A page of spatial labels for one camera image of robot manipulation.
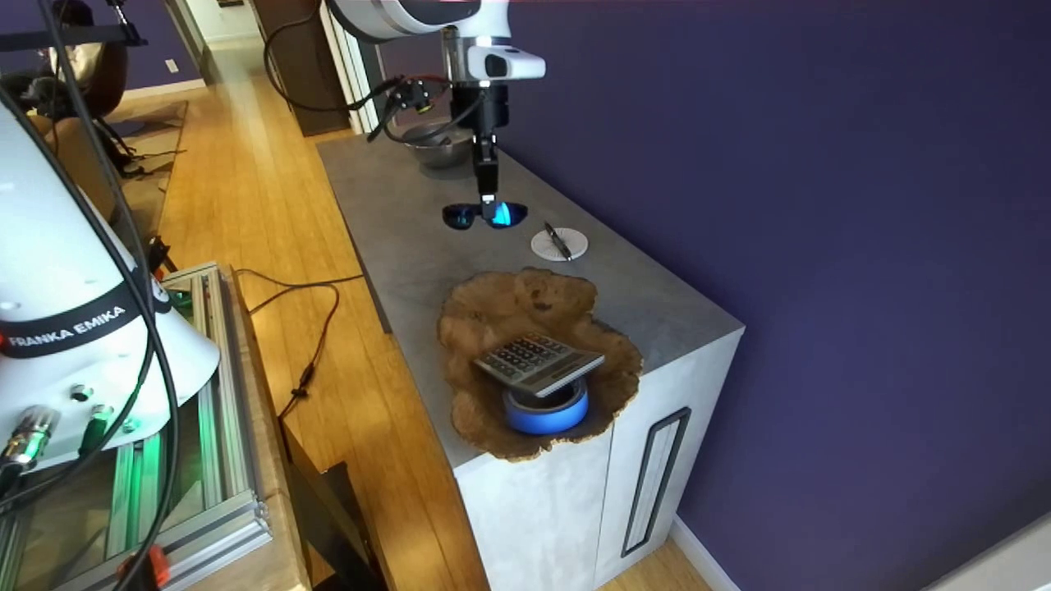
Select live-edge wooden plate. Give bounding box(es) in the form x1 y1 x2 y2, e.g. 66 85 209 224
436 268 642 458

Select silver grey calculator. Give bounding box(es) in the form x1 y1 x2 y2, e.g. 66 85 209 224
473 339 603 396

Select blue mirrored sunglasses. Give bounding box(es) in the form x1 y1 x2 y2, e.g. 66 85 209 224
444 201 528 231

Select blue tape roll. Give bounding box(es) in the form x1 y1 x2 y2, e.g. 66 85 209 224
502 381 592 436

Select black cable on floor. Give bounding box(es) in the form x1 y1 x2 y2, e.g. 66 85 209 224
229 267 369 424

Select dark metal bowl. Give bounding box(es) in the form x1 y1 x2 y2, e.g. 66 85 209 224
405 125 473 172

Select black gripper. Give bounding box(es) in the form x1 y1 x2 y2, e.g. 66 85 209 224
450 83 508 216

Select grey concrete cabinet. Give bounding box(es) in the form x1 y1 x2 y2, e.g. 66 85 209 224
321 140 742 591

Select aluminium frame robot cart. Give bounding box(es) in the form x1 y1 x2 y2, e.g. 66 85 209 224
0 267 277 591

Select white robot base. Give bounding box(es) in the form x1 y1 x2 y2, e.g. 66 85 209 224
0 98 221 474

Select white disc with pen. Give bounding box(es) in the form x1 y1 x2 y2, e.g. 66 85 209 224
531 226 589 264

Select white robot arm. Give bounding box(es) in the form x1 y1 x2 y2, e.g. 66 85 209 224
324 0 545 231

